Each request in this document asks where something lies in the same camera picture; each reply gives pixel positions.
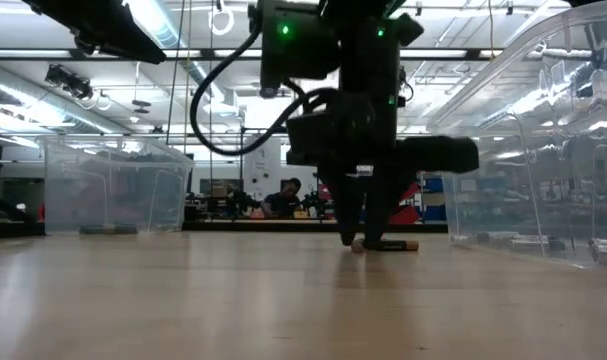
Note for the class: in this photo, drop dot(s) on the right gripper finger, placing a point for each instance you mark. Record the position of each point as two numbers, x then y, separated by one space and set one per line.
380 210
347 210

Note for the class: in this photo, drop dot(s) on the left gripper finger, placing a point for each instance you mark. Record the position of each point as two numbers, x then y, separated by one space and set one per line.
133 45

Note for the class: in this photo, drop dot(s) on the Duracell AAA battery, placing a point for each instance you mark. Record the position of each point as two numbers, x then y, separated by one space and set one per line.
400 245
357 246

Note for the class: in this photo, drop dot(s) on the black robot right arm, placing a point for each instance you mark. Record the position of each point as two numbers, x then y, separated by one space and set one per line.
368 60

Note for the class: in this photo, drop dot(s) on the background black robot arm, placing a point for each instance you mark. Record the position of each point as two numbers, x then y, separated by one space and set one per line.
315 200
240 200

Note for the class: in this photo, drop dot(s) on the red tilted bin shelf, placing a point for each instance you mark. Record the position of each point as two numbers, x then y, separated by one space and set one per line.
405 212

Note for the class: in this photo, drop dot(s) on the blue storage bins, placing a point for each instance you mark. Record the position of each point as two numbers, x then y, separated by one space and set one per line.
434 200

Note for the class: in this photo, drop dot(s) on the person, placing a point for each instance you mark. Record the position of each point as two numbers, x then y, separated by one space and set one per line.
283 202

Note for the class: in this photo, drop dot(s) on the black overhead rig beam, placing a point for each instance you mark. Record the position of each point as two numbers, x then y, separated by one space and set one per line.
208 52

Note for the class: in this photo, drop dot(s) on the white pillar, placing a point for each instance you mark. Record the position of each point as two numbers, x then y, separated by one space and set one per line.
263 170

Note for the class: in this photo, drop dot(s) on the clear plastic bin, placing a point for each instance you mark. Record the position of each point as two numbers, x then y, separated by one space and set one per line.
558 175
108 190

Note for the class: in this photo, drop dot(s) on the small red object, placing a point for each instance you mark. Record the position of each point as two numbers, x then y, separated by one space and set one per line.
41 211

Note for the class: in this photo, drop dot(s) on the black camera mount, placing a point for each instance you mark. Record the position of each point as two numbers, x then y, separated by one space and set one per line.
69 81

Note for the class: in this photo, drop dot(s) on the black aluminium table frame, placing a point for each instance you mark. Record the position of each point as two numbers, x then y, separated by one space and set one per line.
283 226

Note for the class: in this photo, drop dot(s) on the black round camera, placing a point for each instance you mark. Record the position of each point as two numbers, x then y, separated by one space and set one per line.
269 92

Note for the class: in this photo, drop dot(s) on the black background frame stand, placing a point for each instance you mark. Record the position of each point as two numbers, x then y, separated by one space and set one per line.
241 165

